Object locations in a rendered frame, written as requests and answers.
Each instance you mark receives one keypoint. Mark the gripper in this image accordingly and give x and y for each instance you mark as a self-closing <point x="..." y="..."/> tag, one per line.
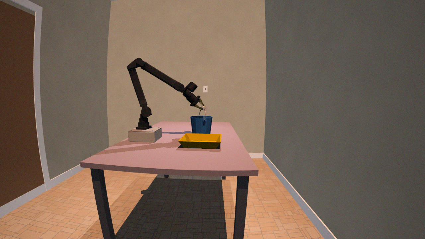
<point x="194" y="100"/>

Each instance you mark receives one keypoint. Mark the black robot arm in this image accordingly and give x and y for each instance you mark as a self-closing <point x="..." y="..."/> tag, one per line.
<point x="143" y="123"/>

